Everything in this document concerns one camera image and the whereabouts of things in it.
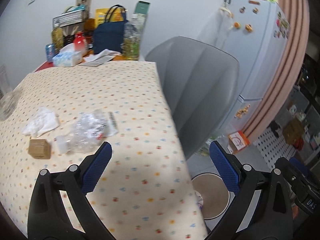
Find blue can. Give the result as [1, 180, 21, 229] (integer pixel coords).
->
[45, 44, 56, 61]

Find clear plastic bags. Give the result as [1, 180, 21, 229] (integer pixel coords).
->
[197, 135, 225, 157]

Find navy lunch bag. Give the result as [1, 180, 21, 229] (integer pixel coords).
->
[93, 4, 128, 55]

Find clear water jug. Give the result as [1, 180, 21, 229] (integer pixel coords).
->
[0, 65, 20, 122]

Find white waste bin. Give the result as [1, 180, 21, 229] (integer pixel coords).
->
[191, 172, 230, 220]

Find white dotted floor mat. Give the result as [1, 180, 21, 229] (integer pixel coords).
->
[252, 126, 303, 168]

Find white papers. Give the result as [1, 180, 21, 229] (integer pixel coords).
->
[80, 49, 122, 67]

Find small cardboard box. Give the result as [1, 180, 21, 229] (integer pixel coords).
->
[28, 138, 52, 160]

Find blue tissue pack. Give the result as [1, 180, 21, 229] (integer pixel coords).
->
[52, 44, 83, 67]

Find white hanging bag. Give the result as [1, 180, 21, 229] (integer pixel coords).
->
[219, 5, 234, 30]

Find black wire basket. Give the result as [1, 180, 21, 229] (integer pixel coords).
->
[52, 11, 89, 28]

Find cluster of fridge magnets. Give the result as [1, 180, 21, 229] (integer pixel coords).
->
[274, 12, 290, 39]

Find white fridge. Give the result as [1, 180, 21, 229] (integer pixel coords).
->
[197, 0, 292, 137]

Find glass jar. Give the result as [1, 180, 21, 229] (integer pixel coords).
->
[51, 26, 64, 50]

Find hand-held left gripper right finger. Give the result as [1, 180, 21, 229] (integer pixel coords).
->
[209, 140, 293, 240]

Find dark storage shelf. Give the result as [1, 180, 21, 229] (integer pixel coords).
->
[282, 52, 320, 165]

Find grey chair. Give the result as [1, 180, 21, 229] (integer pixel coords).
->
[145, 36, 240, 160]

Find floral tablecloth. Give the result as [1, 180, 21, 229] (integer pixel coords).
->
[0, 60, 208, 240]

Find pink curtain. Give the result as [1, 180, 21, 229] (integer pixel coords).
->
[244, 0, 310, 137]

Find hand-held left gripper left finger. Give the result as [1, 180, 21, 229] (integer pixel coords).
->
[27, 141, 113, 240]

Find yellow packet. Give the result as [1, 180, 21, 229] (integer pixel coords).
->
[95, 8, 125, 25]

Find red bottle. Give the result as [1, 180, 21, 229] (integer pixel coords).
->
[73, 31, 88, 55]

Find orange and white box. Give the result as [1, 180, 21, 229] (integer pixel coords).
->
[227, 131, 250, 154]

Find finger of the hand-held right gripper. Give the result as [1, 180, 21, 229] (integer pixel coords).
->
[290, 157, 307, 174]
[275, 157, 292, 173]

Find tall green box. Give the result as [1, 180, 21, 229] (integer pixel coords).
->
[132, 1, 151, 30]

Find white tissue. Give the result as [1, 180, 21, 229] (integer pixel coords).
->
[22, 107, 60, 138]

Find clear plastic bag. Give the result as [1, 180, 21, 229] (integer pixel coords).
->
[55, 110, 119, 153]

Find long yellow fridge magnet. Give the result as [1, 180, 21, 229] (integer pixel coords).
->
[234, 104, 251, 119]

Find clear plastic oil bottle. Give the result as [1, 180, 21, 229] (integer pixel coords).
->
[122, 14, 140, 61]

